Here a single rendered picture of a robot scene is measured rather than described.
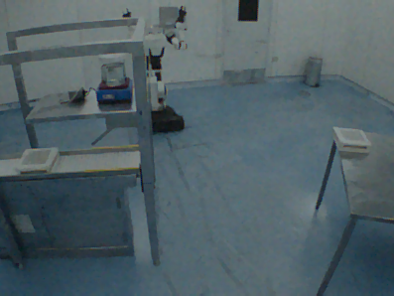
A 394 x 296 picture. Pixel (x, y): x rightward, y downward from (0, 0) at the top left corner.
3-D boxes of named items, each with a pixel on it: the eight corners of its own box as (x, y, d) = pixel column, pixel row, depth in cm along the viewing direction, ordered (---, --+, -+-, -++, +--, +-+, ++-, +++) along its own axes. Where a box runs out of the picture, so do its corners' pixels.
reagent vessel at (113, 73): (128, 76, 183) (125, 47, 173) (126, 85, 170) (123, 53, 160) (103, 78, 181) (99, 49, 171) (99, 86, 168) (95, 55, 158)
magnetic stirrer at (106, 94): (133, 88, 191) (132, 74, 186) (131, 101, 173) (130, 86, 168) (101, 90, 189) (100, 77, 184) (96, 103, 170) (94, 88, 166)
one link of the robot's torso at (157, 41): (140, 56, 404) (139, 29, 385) (165, 54, 412) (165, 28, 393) (143, 61, 379) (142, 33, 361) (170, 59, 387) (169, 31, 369)
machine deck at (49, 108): (138, 92, 196) (138, 86, 194) (136, 117, 164) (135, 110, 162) (46, 99, 189) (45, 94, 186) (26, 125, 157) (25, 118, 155)
